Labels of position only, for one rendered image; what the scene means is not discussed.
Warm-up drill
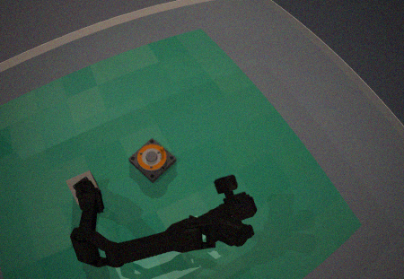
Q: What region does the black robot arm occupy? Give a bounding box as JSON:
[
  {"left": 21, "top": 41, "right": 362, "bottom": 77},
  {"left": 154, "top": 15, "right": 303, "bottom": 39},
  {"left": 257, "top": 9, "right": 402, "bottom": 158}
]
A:
[{"left": 70, "top": 177, "right": 257, "bottom": 268}]

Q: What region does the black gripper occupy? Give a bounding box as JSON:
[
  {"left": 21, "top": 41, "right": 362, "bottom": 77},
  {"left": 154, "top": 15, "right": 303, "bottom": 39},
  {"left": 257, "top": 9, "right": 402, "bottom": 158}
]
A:
[{"left": 210, "top": 175, "right": 254, "bottom": 239}]

